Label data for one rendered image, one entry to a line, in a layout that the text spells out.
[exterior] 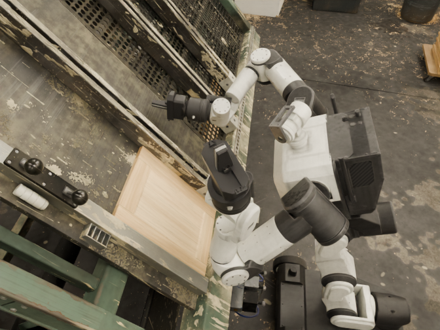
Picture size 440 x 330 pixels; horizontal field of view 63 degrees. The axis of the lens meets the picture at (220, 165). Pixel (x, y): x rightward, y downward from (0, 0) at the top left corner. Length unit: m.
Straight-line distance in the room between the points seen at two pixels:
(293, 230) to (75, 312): 0.55
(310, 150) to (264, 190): 1.66
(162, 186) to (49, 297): 0.54
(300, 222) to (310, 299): 1.21
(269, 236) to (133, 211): 0.43
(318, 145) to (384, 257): 1.61
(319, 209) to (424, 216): 2.02
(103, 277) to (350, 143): 0.78
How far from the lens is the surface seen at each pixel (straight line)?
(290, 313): 2.04
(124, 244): 1.08
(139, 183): 1.19
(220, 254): 0.95
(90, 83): 1.17
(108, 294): 1.10
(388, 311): 2.01
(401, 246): 2.67
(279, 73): 1.35
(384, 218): 1.34
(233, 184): 0.65
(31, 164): 0.85
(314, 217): 0.92
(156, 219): 1.20
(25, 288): 0.89
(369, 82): 4.00
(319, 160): 1.02
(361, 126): 1.09
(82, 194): 0.88
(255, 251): 1.00
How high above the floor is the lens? 2.07
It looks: 47 degrees down
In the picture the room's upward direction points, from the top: straight up
